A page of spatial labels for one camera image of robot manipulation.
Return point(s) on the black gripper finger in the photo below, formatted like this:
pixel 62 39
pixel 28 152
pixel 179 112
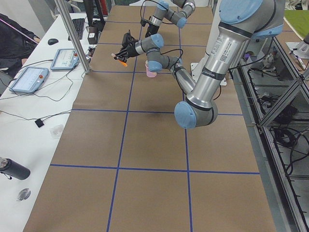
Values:
pixel 124 57
pixel 122 51

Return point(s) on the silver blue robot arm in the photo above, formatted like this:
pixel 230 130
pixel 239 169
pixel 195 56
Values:
pixel 240 21
pixel 164 11

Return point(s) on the blue teach pendant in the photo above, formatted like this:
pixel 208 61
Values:
pixel 64 60
pixel 29 80

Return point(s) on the small black box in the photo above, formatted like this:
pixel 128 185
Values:
pixel 92 35

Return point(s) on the near blue teach pendant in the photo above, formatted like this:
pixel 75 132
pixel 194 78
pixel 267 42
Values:
pixel 29 80

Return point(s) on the orange highlighter pen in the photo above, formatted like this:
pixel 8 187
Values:
pixel 119 59

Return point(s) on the black monitor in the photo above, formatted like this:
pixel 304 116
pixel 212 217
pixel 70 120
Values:
pixel 90 7

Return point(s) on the pink mesh pen holder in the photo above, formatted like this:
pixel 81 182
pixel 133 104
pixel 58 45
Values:
pixel 149 73

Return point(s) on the black keyboard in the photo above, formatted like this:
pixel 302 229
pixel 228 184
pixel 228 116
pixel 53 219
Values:
pixel 79 25

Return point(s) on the black water bottle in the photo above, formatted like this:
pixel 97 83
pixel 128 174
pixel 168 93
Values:
pixel 12 169

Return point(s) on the black computer mouse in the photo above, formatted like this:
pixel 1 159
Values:
pixel 52 41

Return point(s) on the small black adapter puck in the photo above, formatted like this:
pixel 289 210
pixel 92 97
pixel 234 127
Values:
pixel 39 122

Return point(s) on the far blue teach pendant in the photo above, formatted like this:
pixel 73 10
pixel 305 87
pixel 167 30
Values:
pixel 64 60

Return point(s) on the person in black jacket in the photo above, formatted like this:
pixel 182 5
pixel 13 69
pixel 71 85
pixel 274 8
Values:
pixel 16 45

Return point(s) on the aluminium frame post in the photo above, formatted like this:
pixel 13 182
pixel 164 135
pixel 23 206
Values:
pixel 65 15

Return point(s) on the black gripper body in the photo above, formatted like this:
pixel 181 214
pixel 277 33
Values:
pixel 151 28
pixel 130 50

